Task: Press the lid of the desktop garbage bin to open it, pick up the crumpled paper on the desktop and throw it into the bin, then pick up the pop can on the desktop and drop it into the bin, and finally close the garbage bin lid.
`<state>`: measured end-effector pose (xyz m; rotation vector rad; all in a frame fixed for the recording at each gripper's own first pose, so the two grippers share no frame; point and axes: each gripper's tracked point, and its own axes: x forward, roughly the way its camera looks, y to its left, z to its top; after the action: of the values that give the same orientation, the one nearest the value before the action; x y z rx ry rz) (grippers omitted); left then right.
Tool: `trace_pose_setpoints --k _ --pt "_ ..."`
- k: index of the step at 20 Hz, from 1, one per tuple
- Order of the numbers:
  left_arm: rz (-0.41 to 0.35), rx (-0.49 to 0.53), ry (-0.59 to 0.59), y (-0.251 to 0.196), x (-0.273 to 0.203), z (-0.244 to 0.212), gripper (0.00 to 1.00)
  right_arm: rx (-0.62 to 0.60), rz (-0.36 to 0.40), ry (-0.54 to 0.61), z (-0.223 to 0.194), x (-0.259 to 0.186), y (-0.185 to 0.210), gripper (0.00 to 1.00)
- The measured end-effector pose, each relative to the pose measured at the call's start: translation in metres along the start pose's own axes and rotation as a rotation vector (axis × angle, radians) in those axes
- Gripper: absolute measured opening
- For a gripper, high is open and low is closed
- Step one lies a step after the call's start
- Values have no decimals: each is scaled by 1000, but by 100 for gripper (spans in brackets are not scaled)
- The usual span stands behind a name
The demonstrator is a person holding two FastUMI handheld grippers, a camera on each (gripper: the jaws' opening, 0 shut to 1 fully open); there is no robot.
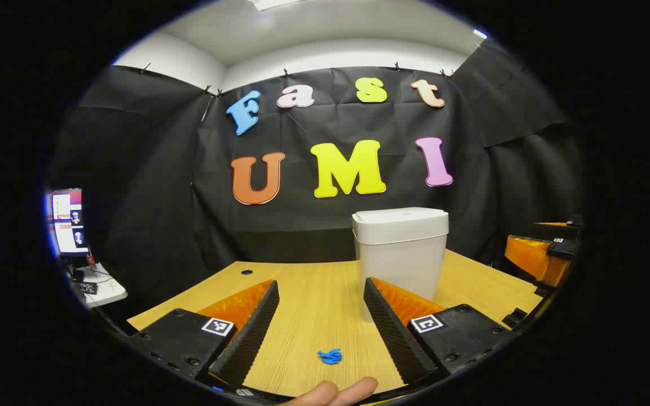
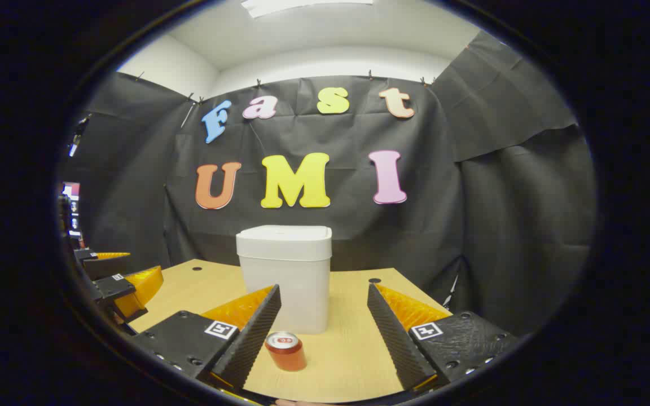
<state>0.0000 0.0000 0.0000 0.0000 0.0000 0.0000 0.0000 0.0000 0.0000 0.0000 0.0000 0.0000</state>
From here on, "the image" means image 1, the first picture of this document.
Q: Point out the computer monitor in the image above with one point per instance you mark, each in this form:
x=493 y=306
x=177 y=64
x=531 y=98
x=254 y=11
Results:
x=68 y=223

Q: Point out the white desktop garbage bin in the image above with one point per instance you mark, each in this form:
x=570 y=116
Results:
x=401 y=254

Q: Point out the wooden desktop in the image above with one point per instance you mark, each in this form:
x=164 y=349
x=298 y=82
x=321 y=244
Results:
x=313 y=304

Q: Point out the small black keyboard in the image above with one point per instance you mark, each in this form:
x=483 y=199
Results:
x=87 y=288

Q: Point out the black backdrop cloth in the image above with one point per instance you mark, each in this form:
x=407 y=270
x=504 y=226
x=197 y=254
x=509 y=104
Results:
x=302 y=225

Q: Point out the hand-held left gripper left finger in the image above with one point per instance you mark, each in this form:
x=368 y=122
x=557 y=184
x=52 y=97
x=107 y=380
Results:
x=251 y=332

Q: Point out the white side table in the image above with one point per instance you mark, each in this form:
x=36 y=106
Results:
x=108 y=287

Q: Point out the ceiling light panel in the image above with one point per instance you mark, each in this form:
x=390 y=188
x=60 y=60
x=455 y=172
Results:
x=274 y=4

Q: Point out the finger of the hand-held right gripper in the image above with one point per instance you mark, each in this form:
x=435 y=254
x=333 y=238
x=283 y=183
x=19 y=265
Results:
x=531 y=256
x=567 y=226

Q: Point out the blue paper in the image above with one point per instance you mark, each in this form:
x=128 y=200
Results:
x=330 y=356

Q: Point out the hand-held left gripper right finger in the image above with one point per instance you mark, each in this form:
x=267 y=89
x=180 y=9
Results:
x=395 y=338

